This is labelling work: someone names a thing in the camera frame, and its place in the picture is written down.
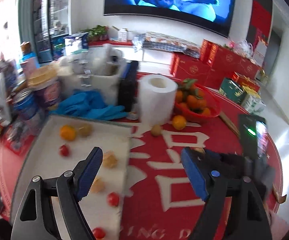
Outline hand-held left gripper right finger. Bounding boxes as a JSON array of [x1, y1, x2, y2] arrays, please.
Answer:
[[181, 147, 273, 240]]

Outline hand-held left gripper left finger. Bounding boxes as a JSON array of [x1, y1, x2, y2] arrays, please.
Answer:
[[11, 147, 103, 240]]

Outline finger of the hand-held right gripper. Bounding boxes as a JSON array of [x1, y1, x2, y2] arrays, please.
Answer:
[[196, 151, 245, 178]]

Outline peeled mandarin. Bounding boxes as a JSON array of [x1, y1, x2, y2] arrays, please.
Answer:
[[102, 151, 118, 168], [90, 177, 105, 193]]

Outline white tray with grey rim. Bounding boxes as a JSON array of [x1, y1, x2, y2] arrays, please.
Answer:
[[10, 114, 132, 240]]

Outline brown kiwi fruit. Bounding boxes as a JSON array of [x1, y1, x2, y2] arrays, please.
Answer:
[[151, 124, 163, 137], [78, 123, 93, 137]]

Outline orange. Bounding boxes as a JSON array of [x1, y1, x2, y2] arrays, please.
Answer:
[[172, 115, 187, 130], [60, 125, 77, 141]]

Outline long wooden stick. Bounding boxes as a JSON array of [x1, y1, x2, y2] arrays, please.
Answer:
[[219, 112, 288, 205]]

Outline white and green carton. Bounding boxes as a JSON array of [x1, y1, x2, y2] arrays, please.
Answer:
[[249, 96, 267, 115], [241, 86, 260, 108]]

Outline red plastic basket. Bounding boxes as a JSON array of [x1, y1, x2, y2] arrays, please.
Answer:
[[173, 83, 221, 117]]

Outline green gift box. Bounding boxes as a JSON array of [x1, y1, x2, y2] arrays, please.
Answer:
[[219, 77, 247, 104]]

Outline pile of leafy mandarins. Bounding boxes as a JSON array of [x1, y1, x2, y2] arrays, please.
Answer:
[[175, 78, 211, 117]]

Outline blue rubber gloves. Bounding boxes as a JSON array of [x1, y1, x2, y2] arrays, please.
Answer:
[[50, 90, 128, 120]]

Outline clear packet with red print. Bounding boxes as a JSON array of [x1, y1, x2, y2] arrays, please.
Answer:
[[3, 125, 35, 153]]

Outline white paper towel roll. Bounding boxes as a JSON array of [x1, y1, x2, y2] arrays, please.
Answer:
[[138, 74, 178, 126]]

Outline white square container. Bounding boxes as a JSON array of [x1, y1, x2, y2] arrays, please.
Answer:
[[60, 44, 123, 105]]

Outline blue and white can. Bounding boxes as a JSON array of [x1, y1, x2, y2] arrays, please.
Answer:
[[12, 87, 46, 135]]

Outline desk calendar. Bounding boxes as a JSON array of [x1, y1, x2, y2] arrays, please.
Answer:
[[254, 40, 268, 67]]

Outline grey door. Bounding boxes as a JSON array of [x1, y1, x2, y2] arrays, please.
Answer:
[[266, 29, 283, 80]]

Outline stack of red gift boxes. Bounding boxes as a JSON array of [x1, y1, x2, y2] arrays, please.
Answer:
[[169, 39, 262, 89]]

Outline purple cup with yellow lid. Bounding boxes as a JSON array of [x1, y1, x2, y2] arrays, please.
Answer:
[[27, 66, 62, 110]]

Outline black box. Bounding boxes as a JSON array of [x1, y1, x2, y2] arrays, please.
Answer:
[[118, 60, 139, 113]]

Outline white plastic bag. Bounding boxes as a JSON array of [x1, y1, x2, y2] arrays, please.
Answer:
[[231, 40, 253, 58]]

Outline chrome faucet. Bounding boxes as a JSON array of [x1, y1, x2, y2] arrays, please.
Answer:
[[68, 59, 93, 87]]

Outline pink carton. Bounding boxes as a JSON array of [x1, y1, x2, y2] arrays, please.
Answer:
[[21, 52, 39, 75]]

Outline checkered bag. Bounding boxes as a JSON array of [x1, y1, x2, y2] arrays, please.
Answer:
[[133, 31, 201, 58]]

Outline blue and white packet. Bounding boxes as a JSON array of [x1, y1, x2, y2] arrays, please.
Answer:
[[63, 32, 89, 55]]

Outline brown jar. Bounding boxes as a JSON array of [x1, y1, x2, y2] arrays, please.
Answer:
[[20, 41, 32, 55]]

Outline green potted plant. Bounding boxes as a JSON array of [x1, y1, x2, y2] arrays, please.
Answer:
[[87, 25, 109, 42]]

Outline small white cartons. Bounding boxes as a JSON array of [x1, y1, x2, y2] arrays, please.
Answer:
[[112, 26, 132, 42]]

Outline glass door cabinet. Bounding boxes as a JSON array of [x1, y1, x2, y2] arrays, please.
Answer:
[[18, 0, 71, 64]]

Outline red wall hanging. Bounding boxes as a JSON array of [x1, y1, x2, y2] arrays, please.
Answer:
[[249, 0, 273, 45]]

